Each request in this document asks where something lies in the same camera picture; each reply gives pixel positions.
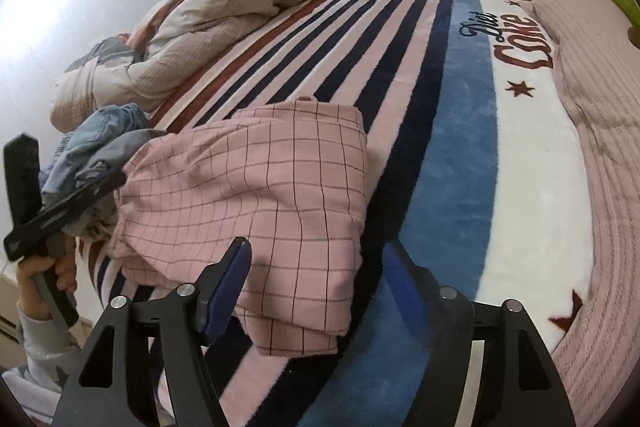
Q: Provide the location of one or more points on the striped printed blanket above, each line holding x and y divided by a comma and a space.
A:
440, 117

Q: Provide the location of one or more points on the pink and grey quilt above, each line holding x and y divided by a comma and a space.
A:
225, 7

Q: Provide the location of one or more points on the person's left hand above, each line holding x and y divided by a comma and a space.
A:
65, 267

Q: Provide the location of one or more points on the pink checked pants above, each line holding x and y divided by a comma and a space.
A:
240, 207

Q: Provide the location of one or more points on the blue denim garment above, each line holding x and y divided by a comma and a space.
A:
100, 142

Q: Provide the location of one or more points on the pink knit pillow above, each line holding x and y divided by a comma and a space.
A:
605, 157

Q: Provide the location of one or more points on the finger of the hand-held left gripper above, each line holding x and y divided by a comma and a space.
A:
102, 187

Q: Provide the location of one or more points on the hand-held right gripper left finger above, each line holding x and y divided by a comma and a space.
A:
225, 292

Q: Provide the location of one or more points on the person's left forearm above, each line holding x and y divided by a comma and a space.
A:
40, 347

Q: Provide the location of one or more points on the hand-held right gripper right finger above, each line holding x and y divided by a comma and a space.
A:
405, 287

